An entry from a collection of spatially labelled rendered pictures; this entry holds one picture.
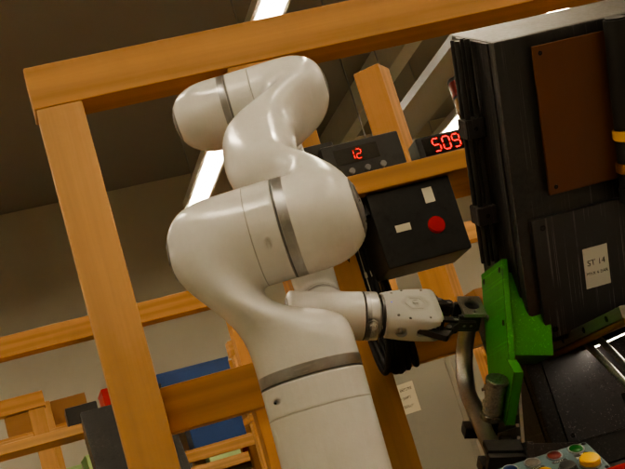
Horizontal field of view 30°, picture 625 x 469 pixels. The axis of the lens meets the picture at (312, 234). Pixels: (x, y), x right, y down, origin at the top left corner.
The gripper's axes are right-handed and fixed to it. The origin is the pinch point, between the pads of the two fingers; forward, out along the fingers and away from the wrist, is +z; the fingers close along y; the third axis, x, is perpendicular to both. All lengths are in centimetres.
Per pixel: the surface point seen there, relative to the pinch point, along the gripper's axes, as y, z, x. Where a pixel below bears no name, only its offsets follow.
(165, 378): 538, -29, 433
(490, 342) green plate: -6.8, 2.8, 0.7
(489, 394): -19.1, -0.4, 1.8
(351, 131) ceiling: 877, 161, 388
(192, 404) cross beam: 15, -45, 32
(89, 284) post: 25, -65, 10
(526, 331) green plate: -11.7, 6.6, -5.2
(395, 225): 24.2, -8.4, -3.9
